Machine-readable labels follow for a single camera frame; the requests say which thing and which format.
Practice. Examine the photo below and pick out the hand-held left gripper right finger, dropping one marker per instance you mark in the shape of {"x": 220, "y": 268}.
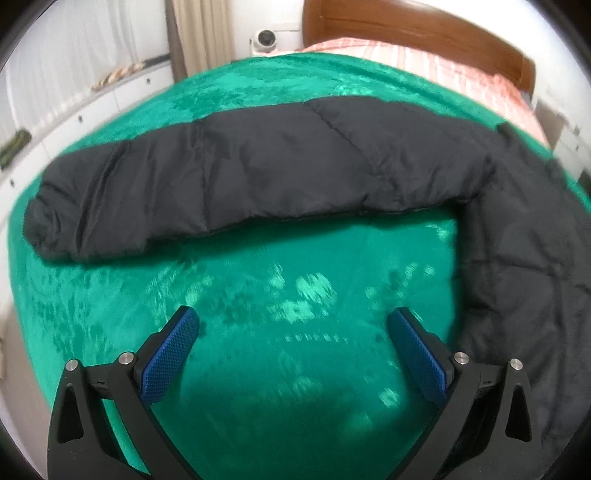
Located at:
{"x": 422, "y": 357}

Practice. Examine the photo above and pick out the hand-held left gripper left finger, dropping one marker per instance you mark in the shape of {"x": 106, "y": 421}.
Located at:
{"x": 168, "y": 353}

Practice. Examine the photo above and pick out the black puffer jacket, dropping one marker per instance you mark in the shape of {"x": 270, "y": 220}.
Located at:
{"x": 277, "y": 170}

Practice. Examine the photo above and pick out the green plush blanket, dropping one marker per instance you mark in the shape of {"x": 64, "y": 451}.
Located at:
{"x": 277, "y": 286}

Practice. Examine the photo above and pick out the white low cabinet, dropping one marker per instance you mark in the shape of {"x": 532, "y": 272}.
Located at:
{"x": 69, "y": 120}

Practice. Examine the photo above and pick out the small green item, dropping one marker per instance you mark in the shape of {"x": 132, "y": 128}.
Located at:
{"x": 14, "y": 145}

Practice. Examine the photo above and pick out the pink striped bedsheet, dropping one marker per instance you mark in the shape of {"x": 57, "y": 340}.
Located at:
{"x": 438, "y": 64}

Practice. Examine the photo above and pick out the beige curtain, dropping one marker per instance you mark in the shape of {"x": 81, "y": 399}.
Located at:
{"x": 203, "y": 32}

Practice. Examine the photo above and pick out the white sheer curtain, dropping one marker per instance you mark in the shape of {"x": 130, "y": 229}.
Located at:
{"x": 83, "y": 41}

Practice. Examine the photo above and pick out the wooden headboard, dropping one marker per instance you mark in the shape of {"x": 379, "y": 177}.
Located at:
{"x": 415, "y": 23}

